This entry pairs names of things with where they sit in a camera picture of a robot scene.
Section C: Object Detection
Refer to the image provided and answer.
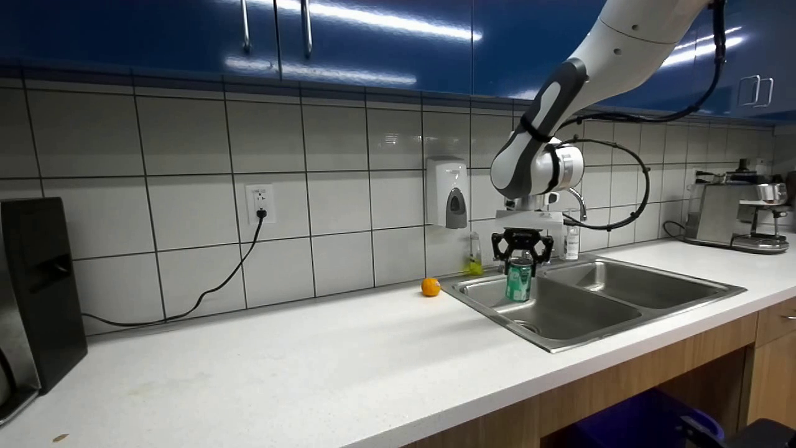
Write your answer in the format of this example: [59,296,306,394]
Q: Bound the green drink can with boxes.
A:
[505,256,534,303]

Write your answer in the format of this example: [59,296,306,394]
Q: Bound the wooden drawer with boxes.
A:
[754,297,796,349]

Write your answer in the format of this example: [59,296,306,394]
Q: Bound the steel tap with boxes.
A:
[563,187,588,250]

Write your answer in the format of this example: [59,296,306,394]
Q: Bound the black office chair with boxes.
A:
[680,414,796,448]

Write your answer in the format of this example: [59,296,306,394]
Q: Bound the yellow dish soap bottle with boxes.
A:
[467,233,484,277]

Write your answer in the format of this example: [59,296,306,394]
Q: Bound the wooden cabinet door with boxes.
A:
[746,332,796,431]

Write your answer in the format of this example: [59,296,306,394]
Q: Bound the blue wall cabinet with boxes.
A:
[0,0,796,125]

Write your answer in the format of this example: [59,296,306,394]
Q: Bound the white wall soap dispenser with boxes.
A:
[426,156,469,230]

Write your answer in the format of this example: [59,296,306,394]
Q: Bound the white wall socket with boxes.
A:
[245,184,277,225]

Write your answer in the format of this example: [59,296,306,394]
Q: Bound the black appliance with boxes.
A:
[0,197,88,427]

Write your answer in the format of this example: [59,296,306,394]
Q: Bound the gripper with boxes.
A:
[491,228,555,274]

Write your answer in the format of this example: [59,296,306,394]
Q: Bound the steel espresso machine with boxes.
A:
[683,159,793,255]

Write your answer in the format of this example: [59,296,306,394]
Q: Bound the blue cabinet door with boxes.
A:
[0,0,279,80]
[277,0,474,95]

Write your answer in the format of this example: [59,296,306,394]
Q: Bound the blue bin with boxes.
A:
[558,388,726,448]

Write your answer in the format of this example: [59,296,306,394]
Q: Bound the steel double sink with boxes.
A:
[440,253,747,355]

